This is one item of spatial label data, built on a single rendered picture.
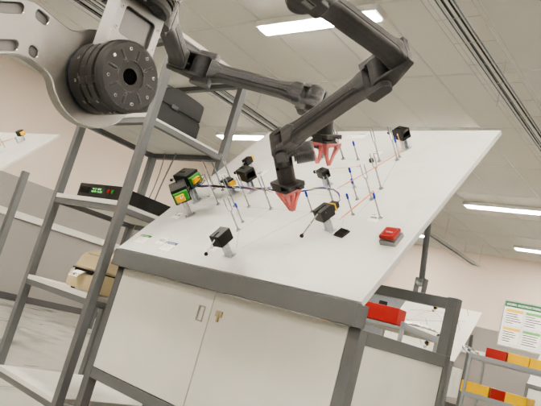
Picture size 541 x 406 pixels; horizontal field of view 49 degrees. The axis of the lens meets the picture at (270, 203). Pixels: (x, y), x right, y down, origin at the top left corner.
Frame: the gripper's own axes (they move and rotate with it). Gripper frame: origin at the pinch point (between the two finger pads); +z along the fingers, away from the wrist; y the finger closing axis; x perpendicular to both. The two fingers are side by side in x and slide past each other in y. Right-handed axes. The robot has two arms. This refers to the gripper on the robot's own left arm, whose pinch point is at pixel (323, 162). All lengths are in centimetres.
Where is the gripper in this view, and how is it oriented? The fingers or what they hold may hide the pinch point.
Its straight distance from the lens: 194.8
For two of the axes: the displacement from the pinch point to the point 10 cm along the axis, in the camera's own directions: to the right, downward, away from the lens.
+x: -8.0, 1.0, -5.9
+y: -6.0, -1.8, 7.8
